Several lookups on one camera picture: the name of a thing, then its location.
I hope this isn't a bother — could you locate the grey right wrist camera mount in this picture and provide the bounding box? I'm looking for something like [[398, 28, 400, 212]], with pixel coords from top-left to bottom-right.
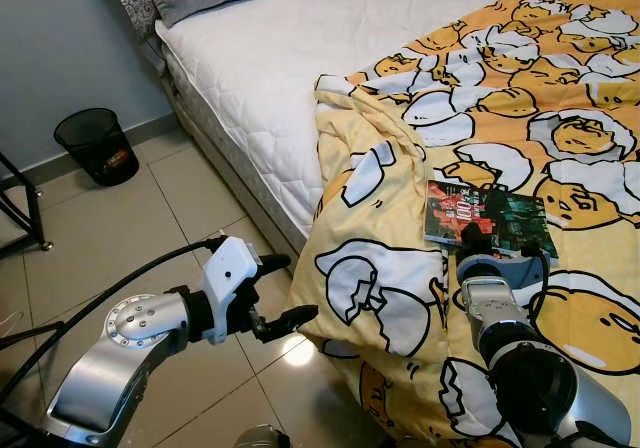
[[455, 252, 549, 295]]

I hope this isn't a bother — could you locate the green and red book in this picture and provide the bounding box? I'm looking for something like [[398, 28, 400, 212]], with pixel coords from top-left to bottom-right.
[[422, 178, 560, 261]]

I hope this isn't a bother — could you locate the black metal stand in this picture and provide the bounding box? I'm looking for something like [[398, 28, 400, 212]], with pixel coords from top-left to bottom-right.
[[0, 148, 53, 257]]

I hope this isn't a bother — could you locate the yellow egg-print blanket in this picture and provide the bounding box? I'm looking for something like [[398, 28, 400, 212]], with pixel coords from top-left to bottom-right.
[[288, 0, 640, 448]]

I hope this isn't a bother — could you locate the white quilted mattress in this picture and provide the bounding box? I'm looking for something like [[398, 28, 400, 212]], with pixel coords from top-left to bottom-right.
[[155, 0, 533, 241]]

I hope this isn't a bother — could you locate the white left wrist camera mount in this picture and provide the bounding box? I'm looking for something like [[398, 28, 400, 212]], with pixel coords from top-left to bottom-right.
[[198, 235, 263, 346]]

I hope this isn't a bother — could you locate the black mesh waste bin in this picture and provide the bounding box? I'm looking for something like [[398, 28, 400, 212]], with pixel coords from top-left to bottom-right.
[[52, 107, 142, 188]]

